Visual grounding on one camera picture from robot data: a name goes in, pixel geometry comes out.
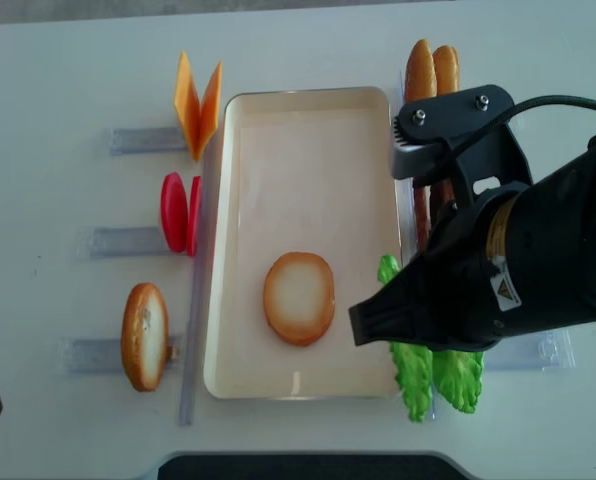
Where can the green lettuce leaf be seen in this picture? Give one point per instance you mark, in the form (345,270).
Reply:
(457,377)
(413,376)

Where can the left red tomato slice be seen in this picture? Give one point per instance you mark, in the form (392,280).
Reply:
(174,212)

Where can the green lettuce leaf back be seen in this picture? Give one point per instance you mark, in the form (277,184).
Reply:
(457,377)

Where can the red tomato slice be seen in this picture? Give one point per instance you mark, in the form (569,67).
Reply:
(194,215)
(174,212)

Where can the right bun slice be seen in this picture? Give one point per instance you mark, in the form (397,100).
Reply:
(447,70)

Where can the upright bread slice left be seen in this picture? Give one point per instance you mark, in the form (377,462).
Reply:
(144,338)

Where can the right red tomato slice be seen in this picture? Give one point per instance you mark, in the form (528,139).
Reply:
(194,215)

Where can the clear holder for cheese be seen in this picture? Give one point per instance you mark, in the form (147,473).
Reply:
(146,140)

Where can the orange cheese slice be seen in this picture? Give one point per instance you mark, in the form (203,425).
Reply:
(209,111)
(187,105)

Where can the bread slice on tray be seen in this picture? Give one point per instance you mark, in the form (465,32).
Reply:
(299,297)

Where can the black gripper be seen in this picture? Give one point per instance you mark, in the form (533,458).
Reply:
(469,300)

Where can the left brown meat patty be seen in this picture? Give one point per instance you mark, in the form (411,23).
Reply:
(422,221)

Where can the bun slice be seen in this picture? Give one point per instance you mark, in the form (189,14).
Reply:
(420,78)
(447,70)

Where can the clear holder for lettuce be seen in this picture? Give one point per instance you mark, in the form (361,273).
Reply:
(536,351)

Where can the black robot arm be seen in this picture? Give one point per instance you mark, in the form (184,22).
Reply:
(551,239)

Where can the left clear long rail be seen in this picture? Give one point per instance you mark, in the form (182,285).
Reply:
(188,388)

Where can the cream rectangular tray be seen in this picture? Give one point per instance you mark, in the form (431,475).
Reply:
(302,171)

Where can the brown meat patty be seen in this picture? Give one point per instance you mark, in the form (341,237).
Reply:
(441,203)
(422,221)

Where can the clear holder for bread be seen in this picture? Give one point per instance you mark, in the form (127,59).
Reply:
(89,356)

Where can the black base bottom edge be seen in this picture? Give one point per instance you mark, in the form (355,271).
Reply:
(307,466)

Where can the clear holder for tomato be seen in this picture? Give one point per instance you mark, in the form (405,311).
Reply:
(115,242)

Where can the left orange cheese slice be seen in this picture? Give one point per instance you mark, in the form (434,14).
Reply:
(187,105)

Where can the green lettuce leaf front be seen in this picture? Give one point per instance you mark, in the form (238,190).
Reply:
(413,376)

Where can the right orange cheese slice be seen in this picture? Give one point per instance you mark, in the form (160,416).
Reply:
(209,111)

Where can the left bun slice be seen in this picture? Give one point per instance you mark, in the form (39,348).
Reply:
(420,78)

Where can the right brown meat patty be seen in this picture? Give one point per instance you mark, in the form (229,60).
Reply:
(441,203)

